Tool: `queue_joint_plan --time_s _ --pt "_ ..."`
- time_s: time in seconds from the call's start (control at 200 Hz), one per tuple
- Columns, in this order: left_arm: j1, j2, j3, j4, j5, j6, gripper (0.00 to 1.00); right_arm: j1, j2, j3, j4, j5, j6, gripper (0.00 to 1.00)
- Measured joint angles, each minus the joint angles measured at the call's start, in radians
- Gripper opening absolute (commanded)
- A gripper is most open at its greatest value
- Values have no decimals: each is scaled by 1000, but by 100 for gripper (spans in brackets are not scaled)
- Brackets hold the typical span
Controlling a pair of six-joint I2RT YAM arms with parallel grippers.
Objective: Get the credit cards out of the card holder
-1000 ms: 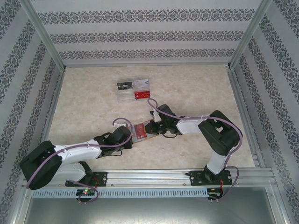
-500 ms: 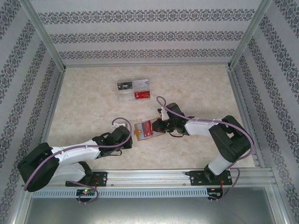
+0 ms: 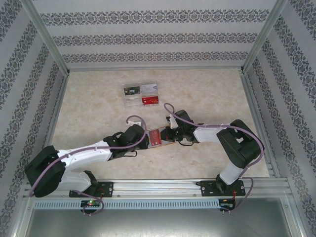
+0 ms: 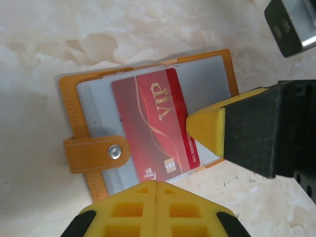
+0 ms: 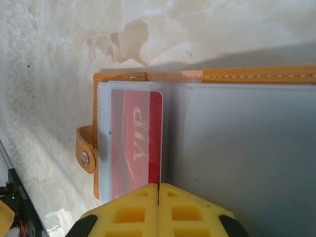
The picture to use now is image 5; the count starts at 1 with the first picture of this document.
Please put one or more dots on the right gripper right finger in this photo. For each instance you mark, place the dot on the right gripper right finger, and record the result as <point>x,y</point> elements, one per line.
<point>187,217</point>

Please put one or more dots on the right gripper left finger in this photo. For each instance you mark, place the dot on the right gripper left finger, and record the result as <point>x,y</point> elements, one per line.
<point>130,217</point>

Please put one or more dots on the orange leather card holder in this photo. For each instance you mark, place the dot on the orange leather card holder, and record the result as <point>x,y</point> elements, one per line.
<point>222,148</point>

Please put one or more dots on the red VIP card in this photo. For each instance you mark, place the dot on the red VIP card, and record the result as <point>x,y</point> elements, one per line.
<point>138,123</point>

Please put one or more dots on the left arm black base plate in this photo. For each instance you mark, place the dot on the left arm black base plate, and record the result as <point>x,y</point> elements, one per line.
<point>22,197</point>

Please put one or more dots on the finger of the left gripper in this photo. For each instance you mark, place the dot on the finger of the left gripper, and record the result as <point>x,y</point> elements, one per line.
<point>6,219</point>

